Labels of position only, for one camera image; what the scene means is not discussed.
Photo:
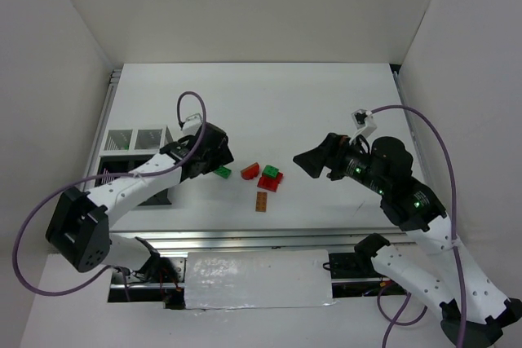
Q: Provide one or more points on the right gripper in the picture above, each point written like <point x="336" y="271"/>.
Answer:
<point x="333" y="159"/>

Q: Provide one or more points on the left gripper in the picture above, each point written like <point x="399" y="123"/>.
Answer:
<point x="218" y="152"/>

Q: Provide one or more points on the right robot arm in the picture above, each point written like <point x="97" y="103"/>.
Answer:
<point x="472" y="311"/>

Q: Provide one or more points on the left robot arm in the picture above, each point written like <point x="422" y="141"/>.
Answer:
<point x="80" y="227"/>

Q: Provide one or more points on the red curved lego brick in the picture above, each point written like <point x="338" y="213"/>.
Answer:
<point x="250" y="172"/>

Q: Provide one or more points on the green square lego brick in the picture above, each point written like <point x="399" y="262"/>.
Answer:
<point x="270" y="171"/>

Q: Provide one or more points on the orange flat lego plate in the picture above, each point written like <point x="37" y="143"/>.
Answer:
<point x="261" y="202"/>

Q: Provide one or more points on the white slatted container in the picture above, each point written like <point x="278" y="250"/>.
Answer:
<point x="146" y="140"/>

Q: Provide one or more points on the silver tape sheet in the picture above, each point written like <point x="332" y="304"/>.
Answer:
<point x="257" y="280"/>

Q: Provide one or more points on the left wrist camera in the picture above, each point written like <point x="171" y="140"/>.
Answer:
<point x="192" y="124"/>

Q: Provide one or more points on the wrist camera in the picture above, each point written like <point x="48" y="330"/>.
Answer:
<point x="192" y="124"/>
<point x="365" y="124"/>

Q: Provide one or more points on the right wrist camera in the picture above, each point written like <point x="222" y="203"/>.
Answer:
<point x="365" y="124"/>

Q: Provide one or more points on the aluminium frame rail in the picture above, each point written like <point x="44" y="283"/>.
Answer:
<point x="332" y="240"/>

